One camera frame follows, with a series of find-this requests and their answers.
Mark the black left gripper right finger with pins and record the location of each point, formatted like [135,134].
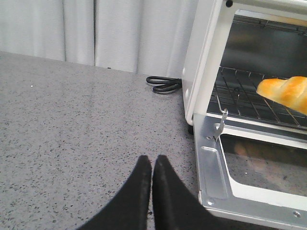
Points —
[175,208]

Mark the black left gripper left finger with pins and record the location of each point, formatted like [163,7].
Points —
[127,210]

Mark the oven glass door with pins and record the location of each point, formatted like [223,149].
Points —
[253,171]

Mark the golden twisted bread roll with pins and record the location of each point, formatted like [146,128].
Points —
[291,93]

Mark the white Toshiba toaster oven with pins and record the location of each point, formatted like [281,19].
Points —
[211,28]

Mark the grey pleated curtain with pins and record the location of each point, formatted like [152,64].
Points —
[142,36]

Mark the metal wire oven rack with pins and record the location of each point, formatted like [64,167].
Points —
[242,100]

